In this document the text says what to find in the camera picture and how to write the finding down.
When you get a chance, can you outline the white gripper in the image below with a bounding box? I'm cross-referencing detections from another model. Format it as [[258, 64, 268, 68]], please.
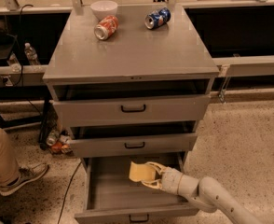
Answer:
[[142, 161, 184, 194]]

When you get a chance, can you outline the yellow sponge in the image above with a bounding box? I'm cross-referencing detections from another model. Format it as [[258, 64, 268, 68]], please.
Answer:
[[129, 161, 156, 182]]

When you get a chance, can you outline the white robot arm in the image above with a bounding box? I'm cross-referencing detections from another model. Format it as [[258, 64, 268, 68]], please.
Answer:
[[141, 161, 262, 224]]

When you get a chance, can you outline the grey middle drawer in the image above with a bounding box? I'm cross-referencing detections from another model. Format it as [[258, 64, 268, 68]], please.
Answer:
[[70, 133, 198, 158]]

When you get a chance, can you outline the grey drawer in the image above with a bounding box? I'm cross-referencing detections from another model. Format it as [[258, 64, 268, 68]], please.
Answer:
[[75, 153, 199, 224], [54, 95, 210, 127], [70, 133, 198, 158]]

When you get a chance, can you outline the grey bottom drawer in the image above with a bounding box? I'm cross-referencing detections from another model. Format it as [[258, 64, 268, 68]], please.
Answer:
[[75, 153, 199, 224]]

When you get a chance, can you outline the grey top drawer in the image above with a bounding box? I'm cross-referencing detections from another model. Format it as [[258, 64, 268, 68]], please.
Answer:
[[54, 95, 210, 127]]

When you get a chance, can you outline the grey drawer cabinet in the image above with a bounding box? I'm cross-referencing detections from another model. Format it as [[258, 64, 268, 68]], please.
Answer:
[[42, 3, 220, 161]]

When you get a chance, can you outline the crushed cans pile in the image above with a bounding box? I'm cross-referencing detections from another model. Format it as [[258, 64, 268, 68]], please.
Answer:
[[46, 129, 72, 154]]

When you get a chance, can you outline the grey sneaker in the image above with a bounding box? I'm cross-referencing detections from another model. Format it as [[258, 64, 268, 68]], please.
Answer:
[[0, 163, 48, 196]]

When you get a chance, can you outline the beige trouser leg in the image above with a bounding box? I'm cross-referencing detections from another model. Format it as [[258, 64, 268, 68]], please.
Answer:
[[0, 128, 20, 187]]

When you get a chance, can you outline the orange soda can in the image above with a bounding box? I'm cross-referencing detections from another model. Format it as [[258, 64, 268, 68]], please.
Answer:
[[94, 15, 118, 40]]

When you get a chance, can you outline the blue soda can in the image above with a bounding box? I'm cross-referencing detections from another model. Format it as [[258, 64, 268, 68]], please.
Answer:
[[144, 7, 171, 30]]

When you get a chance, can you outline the clear water bottle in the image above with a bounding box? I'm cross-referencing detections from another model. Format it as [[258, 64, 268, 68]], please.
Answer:
[[24, 43, 40, 66]]

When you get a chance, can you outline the white bowl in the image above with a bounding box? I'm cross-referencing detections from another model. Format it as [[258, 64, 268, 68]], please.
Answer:
[[90, 0, 118, 20]]

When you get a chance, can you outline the black floor cable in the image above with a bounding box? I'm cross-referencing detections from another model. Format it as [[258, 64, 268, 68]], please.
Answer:
[[56, 161, 83, 224]]

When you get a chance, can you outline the grey metal rail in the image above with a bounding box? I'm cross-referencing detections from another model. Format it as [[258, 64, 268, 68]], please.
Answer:
[[213, 56, 274, 77]]

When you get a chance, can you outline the black table frame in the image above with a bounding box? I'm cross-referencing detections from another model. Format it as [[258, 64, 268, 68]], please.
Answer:
[[0, 28, 54, 145]]

